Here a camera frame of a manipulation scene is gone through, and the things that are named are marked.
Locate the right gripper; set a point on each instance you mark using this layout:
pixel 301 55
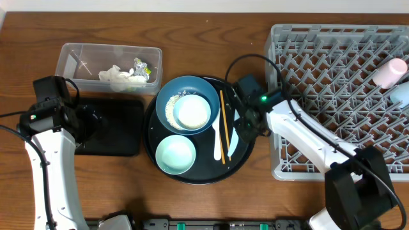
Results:
pixel 248 135

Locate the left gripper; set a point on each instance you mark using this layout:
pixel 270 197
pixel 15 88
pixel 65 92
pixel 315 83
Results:
pixel 91 115

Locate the white napkin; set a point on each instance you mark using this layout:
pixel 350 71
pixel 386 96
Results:
pixel 121 81

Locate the foil snack wrapper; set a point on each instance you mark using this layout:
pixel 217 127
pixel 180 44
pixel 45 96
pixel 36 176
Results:
pixel 141 69

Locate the teal green bowl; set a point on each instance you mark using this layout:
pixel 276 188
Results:
pixel 175 154

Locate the pink cup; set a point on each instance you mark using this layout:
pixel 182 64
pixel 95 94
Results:
pixel 390 73

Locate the light blue cup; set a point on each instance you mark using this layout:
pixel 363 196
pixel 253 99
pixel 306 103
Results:
pixel 401 95

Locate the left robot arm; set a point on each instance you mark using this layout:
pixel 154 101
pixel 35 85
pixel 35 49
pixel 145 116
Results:
pixel 57 203

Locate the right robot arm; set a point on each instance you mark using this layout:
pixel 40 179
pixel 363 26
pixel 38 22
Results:
pixel 358 188

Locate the clear plastic waste bin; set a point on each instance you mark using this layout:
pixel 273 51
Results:
pixel 82 62

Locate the grey dishwasher rack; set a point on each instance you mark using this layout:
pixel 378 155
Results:
pixel 329 70

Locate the wooden chopstick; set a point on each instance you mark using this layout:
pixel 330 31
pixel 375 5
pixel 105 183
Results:
pixel 224 117
pixel 221 150

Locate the light blue plastic knife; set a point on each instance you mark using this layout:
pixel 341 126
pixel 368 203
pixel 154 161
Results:
pixel 234 138

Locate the white plastic spoon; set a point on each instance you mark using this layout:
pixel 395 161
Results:
pixel 217 147

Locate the dark blue bowl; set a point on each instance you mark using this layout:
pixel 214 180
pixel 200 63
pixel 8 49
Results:
pixel 189 85

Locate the light blue small bowl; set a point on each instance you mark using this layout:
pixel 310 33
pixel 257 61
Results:
pixel 191 112

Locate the black rectangular tray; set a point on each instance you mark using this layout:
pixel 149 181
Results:
pixel 113 126

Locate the round black serving tray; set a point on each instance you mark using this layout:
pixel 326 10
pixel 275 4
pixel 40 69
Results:
pixel 205 169

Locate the pile of white rice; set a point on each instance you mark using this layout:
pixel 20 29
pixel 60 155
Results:
pixel 170 107

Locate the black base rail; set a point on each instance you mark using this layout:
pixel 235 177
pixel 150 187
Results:
pixel 166 223

